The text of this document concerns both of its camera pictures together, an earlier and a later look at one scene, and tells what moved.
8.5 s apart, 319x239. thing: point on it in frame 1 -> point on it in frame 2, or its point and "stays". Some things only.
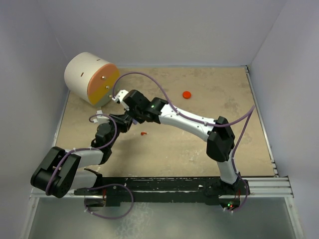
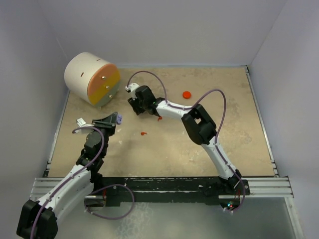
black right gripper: x=129 y=112 -> x=133 y=103
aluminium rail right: x=268 y=187 stays
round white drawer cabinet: x=88 y=77 stays
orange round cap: x=187 y=94 stays
